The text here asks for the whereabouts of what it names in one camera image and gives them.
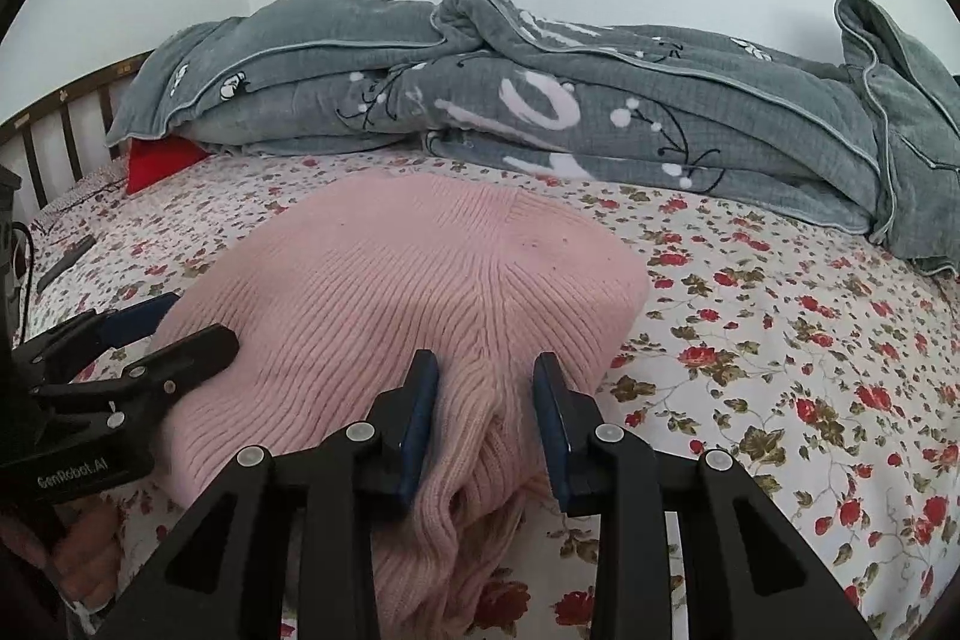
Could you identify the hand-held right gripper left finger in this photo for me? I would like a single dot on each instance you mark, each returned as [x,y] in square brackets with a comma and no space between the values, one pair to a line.
[416,430]

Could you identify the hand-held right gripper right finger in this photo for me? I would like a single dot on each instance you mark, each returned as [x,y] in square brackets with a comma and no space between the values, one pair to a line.
[555,430]

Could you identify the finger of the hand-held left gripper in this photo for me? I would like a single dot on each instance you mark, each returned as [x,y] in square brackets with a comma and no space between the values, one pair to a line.
[135,319]
[176,359]

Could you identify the dark flat bar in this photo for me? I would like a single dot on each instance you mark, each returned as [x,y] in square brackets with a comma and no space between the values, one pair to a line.
[66,263]

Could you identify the pink knitted sweater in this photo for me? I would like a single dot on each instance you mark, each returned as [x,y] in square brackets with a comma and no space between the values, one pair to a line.
[420,295]

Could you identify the wooden headboard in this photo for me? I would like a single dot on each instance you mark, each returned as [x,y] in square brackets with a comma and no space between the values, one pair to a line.
[67,123]

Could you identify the person's left hand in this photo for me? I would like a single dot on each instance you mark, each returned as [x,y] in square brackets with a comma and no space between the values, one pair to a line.
[86,554]

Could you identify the floral bed sheet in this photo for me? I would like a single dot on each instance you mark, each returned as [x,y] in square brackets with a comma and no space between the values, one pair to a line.
[787,355]

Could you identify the grey printed quilt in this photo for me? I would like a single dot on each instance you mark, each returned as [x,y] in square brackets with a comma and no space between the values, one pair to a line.
[675,108]

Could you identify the grey cartoon print pillow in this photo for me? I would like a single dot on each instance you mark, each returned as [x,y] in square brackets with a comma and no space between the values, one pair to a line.
[285,63]

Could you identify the red pillow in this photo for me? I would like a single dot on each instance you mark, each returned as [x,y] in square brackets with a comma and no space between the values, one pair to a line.
[161,160]

